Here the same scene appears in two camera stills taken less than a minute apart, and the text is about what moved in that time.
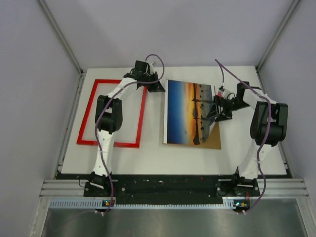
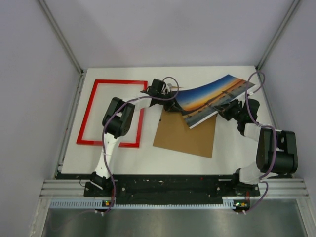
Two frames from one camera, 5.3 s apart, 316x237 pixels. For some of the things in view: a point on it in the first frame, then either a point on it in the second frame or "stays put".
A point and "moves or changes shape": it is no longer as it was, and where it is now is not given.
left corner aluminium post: [43, 4] stays put
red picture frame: [79, 140] stays put
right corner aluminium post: [295, 3] stays put
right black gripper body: [228, 106] → [233, 110]
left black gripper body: [150, 78] → [168, 105]
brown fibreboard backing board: [214, 140] moves or changes shape
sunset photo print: [186, 106] moves or changes shape
